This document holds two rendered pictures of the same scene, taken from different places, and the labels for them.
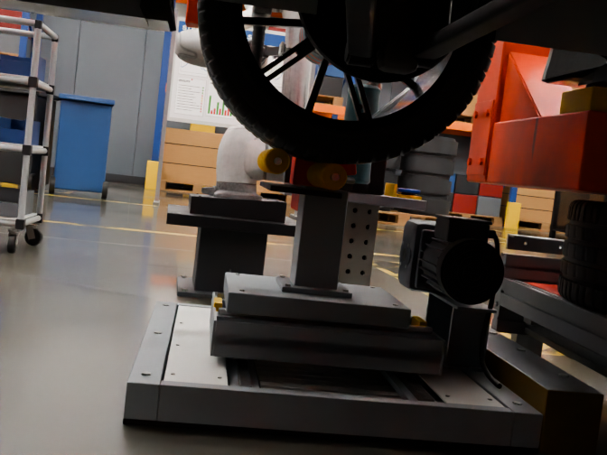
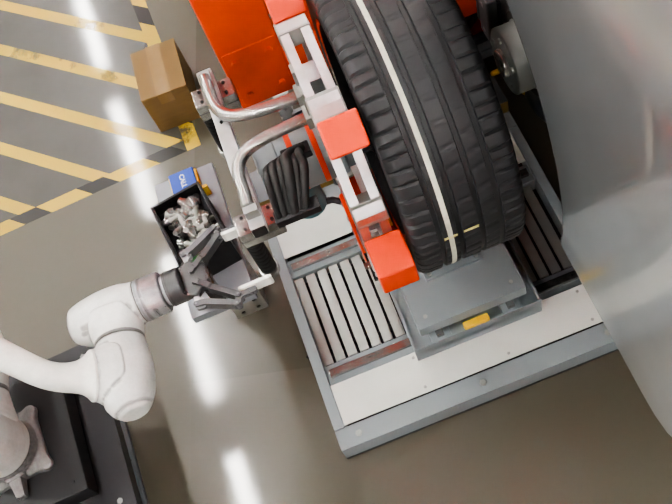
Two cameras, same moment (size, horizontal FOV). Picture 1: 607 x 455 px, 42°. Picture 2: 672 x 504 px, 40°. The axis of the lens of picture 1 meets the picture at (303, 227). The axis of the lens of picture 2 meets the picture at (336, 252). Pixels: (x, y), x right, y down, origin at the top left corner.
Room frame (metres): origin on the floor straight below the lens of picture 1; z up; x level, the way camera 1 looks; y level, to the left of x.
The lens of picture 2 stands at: (1.87, 1.15, 2.44)
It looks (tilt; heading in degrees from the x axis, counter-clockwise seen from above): 60 degrees down; 280
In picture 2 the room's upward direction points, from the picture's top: 25 degrees counter-clockwise
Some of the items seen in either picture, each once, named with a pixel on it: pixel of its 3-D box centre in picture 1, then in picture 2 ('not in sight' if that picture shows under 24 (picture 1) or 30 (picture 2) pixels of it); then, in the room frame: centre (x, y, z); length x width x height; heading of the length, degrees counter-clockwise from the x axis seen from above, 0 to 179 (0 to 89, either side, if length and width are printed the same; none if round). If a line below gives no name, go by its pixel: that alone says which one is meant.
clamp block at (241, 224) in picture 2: (262, 6); (259, 224); (2.16, 0.18, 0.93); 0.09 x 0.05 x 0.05; 7
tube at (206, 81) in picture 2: not in sight; (246, 77); (2.11, -0.10, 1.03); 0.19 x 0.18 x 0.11; 7
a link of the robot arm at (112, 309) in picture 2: not in sight; (107, 320); (2.53, 0.24, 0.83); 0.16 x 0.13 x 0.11; 8
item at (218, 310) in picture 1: (318, 329); (443, 254); (1.81, -0.06, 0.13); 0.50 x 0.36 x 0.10; 97
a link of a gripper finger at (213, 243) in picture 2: (271, 51); (206, 254); (2.30, 0.15, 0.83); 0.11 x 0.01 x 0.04; 49
